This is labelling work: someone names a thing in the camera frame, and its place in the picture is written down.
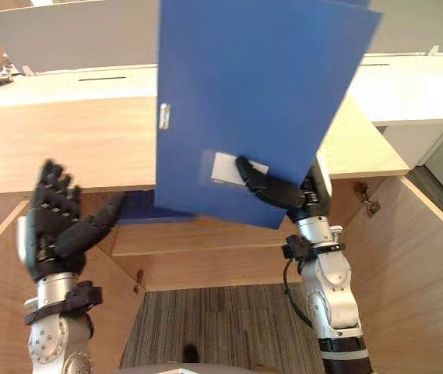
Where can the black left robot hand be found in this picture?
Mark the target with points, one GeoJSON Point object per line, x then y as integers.
{"type": "Point", "coordinates": [67, 230]}

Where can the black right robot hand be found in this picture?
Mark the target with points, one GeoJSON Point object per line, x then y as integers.
{"type": "Point", "coordinates": [271, 189]}

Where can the blue folder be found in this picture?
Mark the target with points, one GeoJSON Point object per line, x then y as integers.
{"type": "Point", "coordinates": [252, 109]}

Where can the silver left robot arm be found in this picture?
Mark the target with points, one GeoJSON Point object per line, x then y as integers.
{"type": "Point", "coordinates": [55, 323]}

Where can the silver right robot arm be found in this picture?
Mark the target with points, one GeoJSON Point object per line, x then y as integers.
{"type": "Point", "coordinates": [332, 296]}

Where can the wooden cabinet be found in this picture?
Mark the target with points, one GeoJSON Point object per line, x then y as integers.
{"type": "Point", "coordinates": [88, 144]}

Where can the metal door hinge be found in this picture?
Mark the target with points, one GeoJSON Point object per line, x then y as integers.
{"type": "Point", "coordinates": [367, 198]}
{"type": "Point", "coordinates": [139, 281]}

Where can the white desk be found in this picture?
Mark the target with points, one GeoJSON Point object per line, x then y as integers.
{"type": "Point", "coordinates": [69, 83]}
{"type": "Point", "coordinates": [412, 87]}

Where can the small metal clamp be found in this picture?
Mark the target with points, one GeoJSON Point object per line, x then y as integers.
{"type": "Point", "coordinates": [5, 75]}

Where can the dark robot foot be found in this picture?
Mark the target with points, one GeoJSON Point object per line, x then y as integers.
{"type": "Point", "coordinates": [190, 352]}

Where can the grey desk partition panel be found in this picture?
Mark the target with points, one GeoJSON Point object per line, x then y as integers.
{"type": "Point", "coordinates": [77, 33]}

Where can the white drawer pedestal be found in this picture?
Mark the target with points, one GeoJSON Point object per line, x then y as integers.
{"type": "Point", "coordinates": [437, 150]}

